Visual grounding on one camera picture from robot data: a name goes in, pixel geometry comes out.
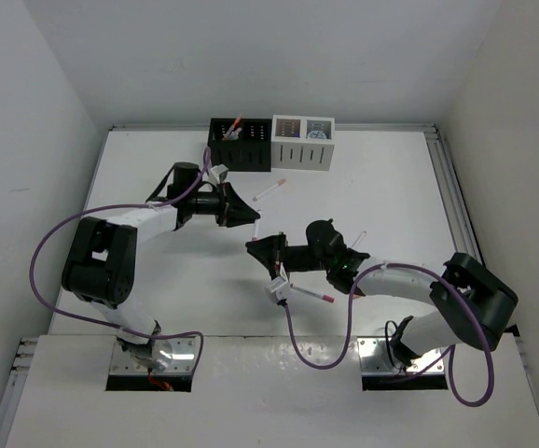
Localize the white slotted pen holder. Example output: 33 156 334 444
270 115 336 172

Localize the red pen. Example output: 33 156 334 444
232 113 242 130

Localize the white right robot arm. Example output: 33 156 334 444
245 220 518 367

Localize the orange pen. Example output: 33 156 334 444
222 122 234 141

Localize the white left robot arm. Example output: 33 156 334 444
62 161 260 364

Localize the pink capped white marker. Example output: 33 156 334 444
351 231 367 249

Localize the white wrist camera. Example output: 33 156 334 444
208 164 229 185
264 276 291 305

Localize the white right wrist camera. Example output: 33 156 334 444
264 276 291 305

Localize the black slotted pen holder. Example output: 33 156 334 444
207 118 272 172

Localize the metal base plate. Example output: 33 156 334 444
109 338 199 376
356 336 445 378

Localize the magenta capped white marker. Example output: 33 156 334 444
290 284 335 303

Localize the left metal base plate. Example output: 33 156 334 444
109 338 199 376

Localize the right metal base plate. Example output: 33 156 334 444
356 336 445 378

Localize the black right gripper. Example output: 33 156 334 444
245 232 330 282

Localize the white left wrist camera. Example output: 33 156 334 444
208 164 229 185

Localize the purple capped white marker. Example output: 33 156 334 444
251 209 263 242

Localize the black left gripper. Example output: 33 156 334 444
187 180 259 227

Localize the beige capped white marker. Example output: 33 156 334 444
252 178 286 202

